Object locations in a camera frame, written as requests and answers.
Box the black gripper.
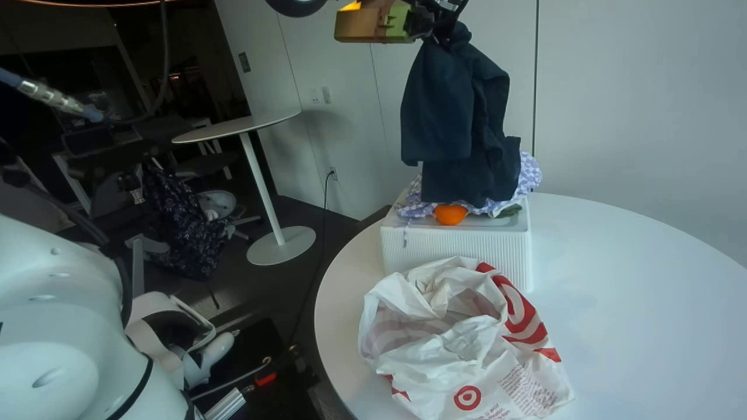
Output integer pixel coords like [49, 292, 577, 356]
[407, 0, 470, 36]

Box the dark navy cloth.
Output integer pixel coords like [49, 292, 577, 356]
[399, 23, 521, 205]

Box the blue white checkered cloth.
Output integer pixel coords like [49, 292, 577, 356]
[395, 152, 542, 220]

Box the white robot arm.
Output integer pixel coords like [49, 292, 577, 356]
[0, 215, 246, 420]

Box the orange fruit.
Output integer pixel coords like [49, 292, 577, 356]
[435, 205, 467, 227]

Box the white storage box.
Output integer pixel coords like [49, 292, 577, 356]
[378, 201, 534, 292]

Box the white round side table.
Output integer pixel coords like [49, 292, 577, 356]
[172, 109, 315, 267]

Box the red white plastic bag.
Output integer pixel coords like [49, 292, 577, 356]
[357, 257, 574, 420]

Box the dark patterned fabric pile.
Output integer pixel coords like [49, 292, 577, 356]
[142, 162, 226, 281]

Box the white base fixture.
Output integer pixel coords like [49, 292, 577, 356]
[127, 292, 237, 390]

